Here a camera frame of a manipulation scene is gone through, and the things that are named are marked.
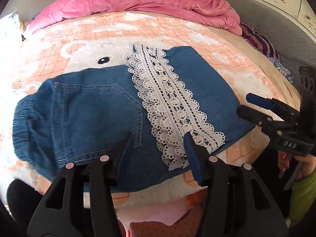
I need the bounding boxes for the person's right hand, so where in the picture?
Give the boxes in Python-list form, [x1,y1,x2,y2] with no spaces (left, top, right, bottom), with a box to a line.
[278,151,316,181]

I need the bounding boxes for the person's right forearm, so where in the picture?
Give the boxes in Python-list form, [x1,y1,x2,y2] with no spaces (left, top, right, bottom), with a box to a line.
[289,169,316,228]

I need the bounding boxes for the orange printed fleece blanket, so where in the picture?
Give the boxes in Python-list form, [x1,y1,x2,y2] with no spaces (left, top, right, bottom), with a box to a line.
[0,11,300,210]

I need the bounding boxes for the purple striped pillow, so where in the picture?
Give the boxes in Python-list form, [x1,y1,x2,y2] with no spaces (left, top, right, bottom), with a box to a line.
[239,23,280,60]

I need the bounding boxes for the bed with beige sheet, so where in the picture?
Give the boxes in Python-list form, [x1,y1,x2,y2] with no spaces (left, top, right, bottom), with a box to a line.
[210,26,300,109]

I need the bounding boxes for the blue denim pants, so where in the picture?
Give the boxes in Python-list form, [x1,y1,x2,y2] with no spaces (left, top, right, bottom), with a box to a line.
[12,45,256,193]

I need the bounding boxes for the person's red dotted garment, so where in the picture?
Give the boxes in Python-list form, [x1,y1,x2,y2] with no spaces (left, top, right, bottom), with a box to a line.
[130,221,205,237]

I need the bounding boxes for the pink duvet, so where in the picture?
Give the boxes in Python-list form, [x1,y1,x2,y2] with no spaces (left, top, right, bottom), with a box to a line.
[23,0,244,36]

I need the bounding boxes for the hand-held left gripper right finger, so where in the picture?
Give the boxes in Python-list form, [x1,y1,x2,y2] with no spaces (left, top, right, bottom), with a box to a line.
[184,131,289,237]

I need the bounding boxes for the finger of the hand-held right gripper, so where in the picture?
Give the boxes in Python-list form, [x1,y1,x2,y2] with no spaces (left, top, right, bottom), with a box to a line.
[246,93,300,119]
[236,106,273,129]

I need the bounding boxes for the blue patterned pillow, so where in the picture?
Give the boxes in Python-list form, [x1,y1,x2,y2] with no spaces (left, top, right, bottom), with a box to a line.
[268,57,294,83]

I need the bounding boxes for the grey padded headboard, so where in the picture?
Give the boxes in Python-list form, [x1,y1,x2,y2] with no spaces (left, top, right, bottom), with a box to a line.
[215,0,316,84]

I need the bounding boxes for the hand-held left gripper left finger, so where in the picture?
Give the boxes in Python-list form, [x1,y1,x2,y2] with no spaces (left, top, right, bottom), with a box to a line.
[27,131,132,237]

